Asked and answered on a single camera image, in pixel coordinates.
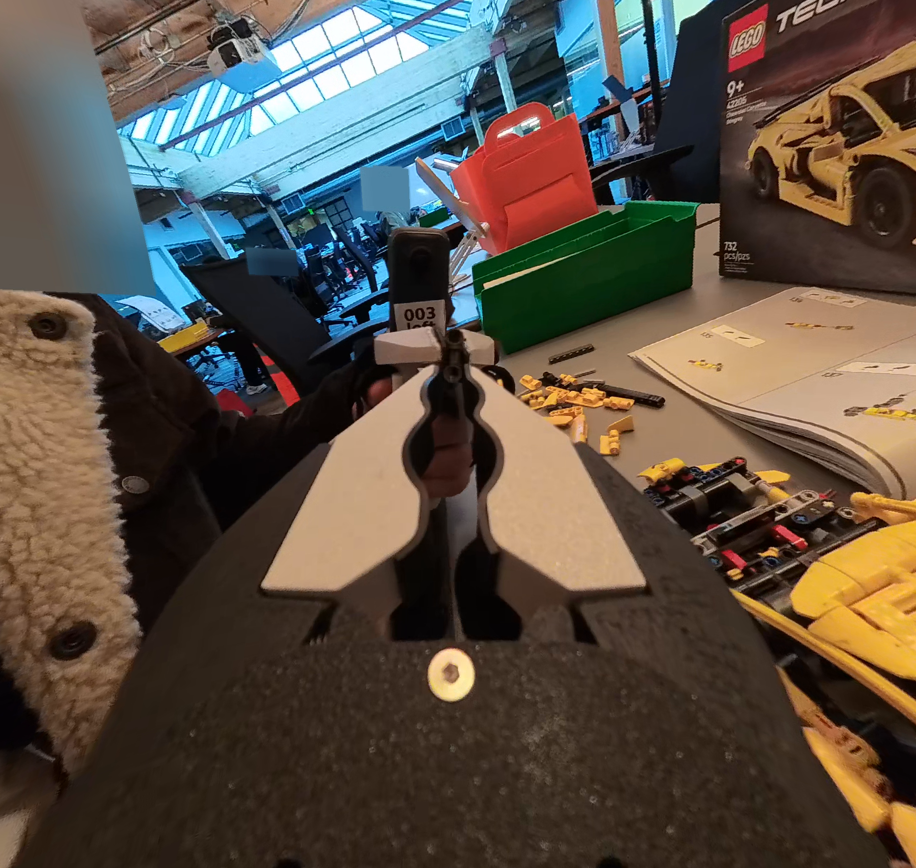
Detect black office chair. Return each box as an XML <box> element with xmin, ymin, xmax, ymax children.
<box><xmin>184</xmin><ymin>257</ymin><xmax>376</xmax><ymax>382</ymax></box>

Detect long black brick beam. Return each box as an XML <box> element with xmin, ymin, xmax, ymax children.
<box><xmin>540</xmin><ymin>372</ymin><xmax>668</xmax><ymax>411</ymax></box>

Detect yellow toy brick car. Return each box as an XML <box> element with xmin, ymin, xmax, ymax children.
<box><xmin>639</xmin><ymin>456</ymin><xmax>916</xmax><ymax>868</ymax></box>

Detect orange plastic carry case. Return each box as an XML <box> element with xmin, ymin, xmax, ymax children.
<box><xmin>450</xmin><ymin>101</ymin><xmax>601</xmax><ymax>256</ymax></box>

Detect dark sherpa-lined jacket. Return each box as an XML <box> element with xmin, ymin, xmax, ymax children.
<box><xmin>0</xmin><ymin>289</ymin><xmax>230</xmax><ymax>812</ymax></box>

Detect ceiling projector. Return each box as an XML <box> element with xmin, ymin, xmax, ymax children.
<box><xmin>205</xmin><ymin>17</ymin><xmax>276</xmax><ymax>79</ymax></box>

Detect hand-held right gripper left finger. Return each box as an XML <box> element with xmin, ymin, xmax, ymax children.
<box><xmin>262</xmin><ymin>327</ymin><xmax>453</xmax><ymax>640</ymax></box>

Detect open instruction booklet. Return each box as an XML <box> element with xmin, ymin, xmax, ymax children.
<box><xmin>630</xmin><ymin>287</ymin><xmax>916</xmax><ymax>500</ymax></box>

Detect person's left hand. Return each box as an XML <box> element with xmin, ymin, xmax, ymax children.
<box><xmin>427</xmin><ymin>408</ymin><xmax>476</xmax><ymax>500</ymax></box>

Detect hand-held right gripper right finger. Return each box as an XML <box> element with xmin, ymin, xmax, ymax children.
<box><xmin>453</xmin><ymin>327</ymin><xmax>648</xmax><ymax>640</ymax></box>

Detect grey desk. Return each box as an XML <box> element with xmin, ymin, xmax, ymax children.
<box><xmin>430</xmin><ymin>203</ymin><xmax>916</xmax><ymax>868</ymax></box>

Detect black brick pin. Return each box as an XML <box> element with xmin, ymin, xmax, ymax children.
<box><xmin>436</xmin><ymin>327</ymin><xmax>470</xmax><ymax>414</ymax></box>

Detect green plastic bin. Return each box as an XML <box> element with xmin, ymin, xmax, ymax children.
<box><xmin>473</xmin><ymin>201</ymin><xmax>701</xmax><ymax>355</ymax></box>

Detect toy car set box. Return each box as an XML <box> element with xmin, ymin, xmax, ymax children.
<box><xmin>719</xmin><ymin>0</ymin><xmax>916</xmax><ymax>296</ymax></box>

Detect pile of yellow brick pieces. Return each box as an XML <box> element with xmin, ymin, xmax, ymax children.
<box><xmin>516</xmin><ymin>370</ymin><xmax>638</xmax><ymax>458</ymax></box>

